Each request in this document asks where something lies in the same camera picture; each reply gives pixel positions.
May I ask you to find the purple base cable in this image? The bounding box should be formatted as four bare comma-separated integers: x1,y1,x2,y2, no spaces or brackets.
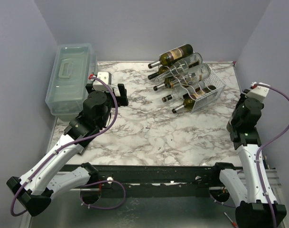
209,190,237,209
80,180,126,210

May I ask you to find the green bottle silver foil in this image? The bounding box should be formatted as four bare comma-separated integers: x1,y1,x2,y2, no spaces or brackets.
171,85,217,114

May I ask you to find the red handled screwdriver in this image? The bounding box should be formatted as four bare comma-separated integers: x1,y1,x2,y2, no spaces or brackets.
224,212,238,228

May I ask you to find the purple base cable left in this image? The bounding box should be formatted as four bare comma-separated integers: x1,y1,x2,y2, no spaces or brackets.
80,180,126,210

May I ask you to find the clear corked liquor bottle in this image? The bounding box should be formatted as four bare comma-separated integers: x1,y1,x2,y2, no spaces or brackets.
166,63,211,88

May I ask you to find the small black metal stand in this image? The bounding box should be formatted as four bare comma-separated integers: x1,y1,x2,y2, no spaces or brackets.
76,139,92,155

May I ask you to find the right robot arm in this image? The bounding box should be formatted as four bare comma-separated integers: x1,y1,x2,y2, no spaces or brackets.
211,86,287,228

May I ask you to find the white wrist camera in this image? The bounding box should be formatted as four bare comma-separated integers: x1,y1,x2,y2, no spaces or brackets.
89,71,112,92
248,82,270,100

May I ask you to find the clear plastic storage bin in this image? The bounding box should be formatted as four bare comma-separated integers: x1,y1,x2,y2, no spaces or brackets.
45,43,97,122

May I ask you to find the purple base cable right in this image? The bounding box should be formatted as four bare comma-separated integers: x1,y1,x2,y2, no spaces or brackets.
209,190,237,209

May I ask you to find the dark green front bottle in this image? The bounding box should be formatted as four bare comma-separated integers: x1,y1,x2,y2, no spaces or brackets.
226,116,233,134

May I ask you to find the clear bottle black cap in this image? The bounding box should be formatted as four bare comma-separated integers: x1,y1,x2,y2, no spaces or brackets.
161,86,200,103

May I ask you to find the green bottle with cream label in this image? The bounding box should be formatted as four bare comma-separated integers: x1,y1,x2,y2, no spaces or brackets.
153,76,176,91

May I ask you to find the white wire wine rack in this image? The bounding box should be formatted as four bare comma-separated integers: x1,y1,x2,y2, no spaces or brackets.
153,53,225,114

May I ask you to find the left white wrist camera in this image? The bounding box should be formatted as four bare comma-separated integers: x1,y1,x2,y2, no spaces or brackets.
89,71,112,92

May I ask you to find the wine bottle on rack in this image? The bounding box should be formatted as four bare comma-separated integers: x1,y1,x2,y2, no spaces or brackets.
148,44,193,69

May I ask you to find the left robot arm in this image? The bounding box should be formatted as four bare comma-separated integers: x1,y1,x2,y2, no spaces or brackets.
6,84,129,217

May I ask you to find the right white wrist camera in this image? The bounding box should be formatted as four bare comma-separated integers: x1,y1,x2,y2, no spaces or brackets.
248,82,270,100

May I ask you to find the tall clear glass bottle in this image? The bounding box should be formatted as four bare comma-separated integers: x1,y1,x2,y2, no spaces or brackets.
155,53,203,82

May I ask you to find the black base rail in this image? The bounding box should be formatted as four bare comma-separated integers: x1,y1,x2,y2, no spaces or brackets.
89,165,224,198

